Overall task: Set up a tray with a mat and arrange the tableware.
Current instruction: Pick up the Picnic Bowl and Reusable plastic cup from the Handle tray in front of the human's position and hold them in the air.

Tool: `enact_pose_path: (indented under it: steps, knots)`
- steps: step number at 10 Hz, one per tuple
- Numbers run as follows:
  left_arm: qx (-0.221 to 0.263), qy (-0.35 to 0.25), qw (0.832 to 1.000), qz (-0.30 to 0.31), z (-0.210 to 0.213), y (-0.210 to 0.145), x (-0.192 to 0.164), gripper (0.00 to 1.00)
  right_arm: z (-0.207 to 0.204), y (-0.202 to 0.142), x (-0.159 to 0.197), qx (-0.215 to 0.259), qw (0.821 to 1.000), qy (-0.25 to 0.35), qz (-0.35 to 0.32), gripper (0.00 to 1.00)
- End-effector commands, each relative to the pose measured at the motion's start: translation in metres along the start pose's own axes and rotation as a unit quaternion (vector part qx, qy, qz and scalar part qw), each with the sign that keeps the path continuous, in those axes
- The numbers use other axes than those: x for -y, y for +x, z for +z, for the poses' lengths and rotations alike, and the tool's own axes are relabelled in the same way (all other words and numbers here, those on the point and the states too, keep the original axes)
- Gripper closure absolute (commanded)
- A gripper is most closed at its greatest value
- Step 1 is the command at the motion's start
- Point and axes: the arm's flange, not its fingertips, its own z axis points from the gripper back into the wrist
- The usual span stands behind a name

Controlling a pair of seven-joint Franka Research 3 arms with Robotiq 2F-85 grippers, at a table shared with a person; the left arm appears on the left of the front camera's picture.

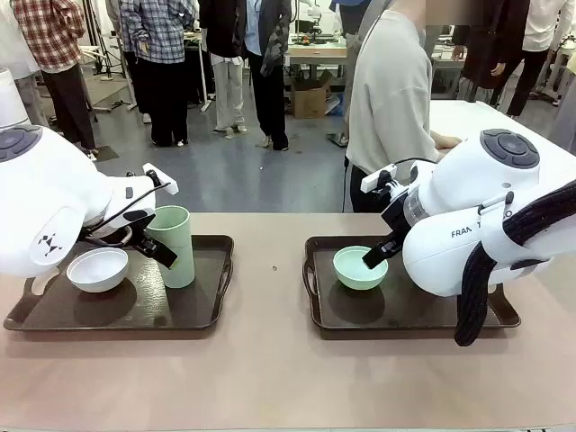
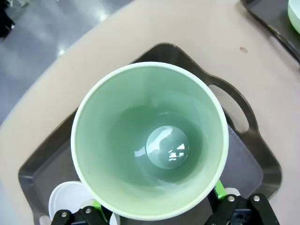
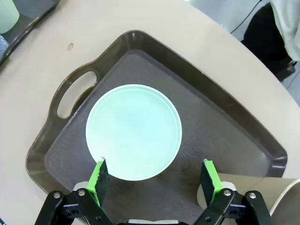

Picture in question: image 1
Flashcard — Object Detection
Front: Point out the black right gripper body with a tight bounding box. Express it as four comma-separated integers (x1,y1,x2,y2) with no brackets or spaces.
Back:
380,192,413,245

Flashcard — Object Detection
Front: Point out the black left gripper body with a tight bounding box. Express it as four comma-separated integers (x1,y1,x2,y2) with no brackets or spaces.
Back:
83,207,158,254

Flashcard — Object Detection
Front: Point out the tall pale green cup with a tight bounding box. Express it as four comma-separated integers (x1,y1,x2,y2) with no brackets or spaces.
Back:
146,205,196,289

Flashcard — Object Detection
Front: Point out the pale green bowl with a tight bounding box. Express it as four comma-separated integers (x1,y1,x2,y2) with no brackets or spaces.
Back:
332,245,390,291

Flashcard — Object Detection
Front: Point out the white bowl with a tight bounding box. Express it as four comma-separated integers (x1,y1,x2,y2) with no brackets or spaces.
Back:
66,246,131,293

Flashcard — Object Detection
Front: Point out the person's right forearm grey sleeve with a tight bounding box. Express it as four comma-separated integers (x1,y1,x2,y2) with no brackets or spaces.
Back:
411,85,445,152

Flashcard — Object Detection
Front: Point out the dark brown plastic tray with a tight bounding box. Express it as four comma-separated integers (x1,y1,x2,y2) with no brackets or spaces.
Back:
301,236,522,339
3,234,235,332

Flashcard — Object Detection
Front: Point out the person's right hand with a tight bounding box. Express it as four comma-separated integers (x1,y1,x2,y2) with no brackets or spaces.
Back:
433,134,464,152

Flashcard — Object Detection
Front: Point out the white side table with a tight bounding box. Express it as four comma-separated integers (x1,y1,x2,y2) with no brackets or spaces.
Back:
429,99,576,159

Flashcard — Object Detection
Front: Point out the open cardboard box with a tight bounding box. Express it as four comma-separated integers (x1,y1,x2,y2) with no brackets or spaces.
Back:
290,71,335,119

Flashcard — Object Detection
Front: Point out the wooden background desk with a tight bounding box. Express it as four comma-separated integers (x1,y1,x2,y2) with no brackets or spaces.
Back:
287,31,350,80

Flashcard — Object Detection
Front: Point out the white cylindrical appliance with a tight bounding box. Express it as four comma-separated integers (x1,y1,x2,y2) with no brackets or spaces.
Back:
0,67,31,128

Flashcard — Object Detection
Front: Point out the person in dark maroon clothes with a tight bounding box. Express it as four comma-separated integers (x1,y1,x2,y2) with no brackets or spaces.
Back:
461,0,532,108

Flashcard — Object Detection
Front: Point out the person in dark coat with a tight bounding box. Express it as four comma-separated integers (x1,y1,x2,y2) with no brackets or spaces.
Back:
242,0,294,152

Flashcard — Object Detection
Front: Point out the person in blue plaid shirt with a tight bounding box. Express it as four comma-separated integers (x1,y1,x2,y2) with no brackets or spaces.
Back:
118,0,191,148

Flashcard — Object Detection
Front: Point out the person in red plaid shirt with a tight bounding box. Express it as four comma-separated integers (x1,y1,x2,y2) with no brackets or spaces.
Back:
11,0,99,162

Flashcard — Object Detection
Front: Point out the person in white shirt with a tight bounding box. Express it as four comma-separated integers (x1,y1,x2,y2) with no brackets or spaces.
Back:
0,0,42,130

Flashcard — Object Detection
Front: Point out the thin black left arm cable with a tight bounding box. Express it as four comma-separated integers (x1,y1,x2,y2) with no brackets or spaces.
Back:
83,170,173,238

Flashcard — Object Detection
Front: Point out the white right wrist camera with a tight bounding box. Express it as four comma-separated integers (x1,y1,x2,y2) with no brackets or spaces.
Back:
361,165,401,199

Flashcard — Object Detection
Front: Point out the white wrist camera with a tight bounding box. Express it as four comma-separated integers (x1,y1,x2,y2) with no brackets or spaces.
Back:
142,164,177,195
361,165,401,199

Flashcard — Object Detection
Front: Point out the thin black right camera cable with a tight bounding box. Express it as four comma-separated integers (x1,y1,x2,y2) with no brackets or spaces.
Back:
390,156,441,175

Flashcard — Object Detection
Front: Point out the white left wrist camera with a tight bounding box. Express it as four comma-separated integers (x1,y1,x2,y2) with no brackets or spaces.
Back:
142,164,177,195

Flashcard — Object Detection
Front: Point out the black braided cable sleeve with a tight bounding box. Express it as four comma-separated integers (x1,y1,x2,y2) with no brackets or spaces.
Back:
453,179,576,347

